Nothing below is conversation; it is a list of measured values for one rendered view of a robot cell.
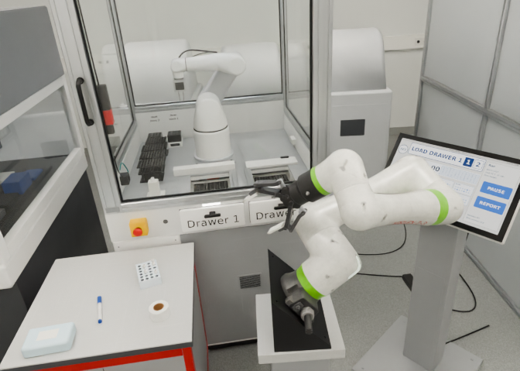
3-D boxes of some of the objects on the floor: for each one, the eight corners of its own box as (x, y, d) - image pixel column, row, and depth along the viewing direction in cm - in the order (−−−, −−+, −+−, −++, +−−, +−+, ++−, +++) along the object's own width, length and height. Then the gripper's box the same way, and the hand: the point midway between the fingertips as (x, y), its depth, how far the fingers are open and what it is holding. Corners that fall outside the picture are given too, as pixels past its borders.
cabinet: (328, 337, 227) (331, 215, 193) (143, 365, 217) (111, 242, 183) (293, 241, 313) (291, 145, 278) (159, 258, 303) (139, 160, 268)
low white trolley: (215, 472, 167) (192, 340, 134) (61, 499, 161) (-3, 369, 128) (211, 357, 219) (193, 242, 187) (94, 375, 213) (55, 259, 181)
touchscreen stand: (438, 434, 176) (480, 241, 132) (351, 372, 206) (362, 198, 162) (481, 363, 206) (528, 187, 162) (401, 318, 236) (421, 159, 192)
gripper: (332, 214, 127) (282, 237, 139) (285, 152, 123) (238, 181, 136) (326, 227, 121) (275, 250, 133) (276, 162, 117) (228, 192, 130)
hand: (259, 214), depth 134 cm, fingers open, 13 cm apart
